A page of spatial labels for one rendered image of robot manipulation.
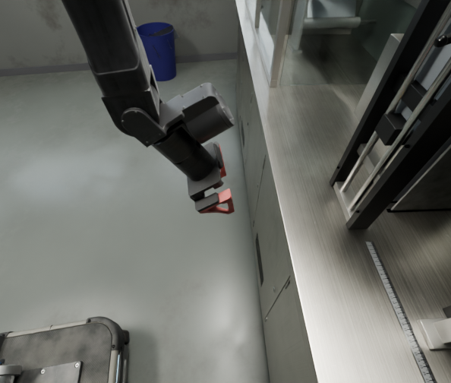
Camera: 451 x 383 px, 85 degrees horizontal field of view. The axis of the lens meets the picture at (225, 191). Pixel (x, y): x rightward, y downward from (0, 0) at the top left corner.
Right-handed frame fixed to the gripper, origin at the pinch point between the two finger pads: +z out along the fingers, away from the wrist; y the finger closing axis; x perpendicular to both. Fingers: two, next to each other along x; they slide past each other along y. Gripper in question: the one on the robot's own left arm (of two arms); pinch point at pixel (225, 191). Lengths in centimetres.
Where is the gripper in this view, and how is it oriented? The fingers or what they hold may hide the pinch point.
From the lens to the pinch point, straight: 51.6
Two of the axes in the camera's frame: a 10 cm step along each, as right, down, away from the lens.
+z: 4.9, 4.8, 7.3
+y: -1.6, -7.7, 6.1
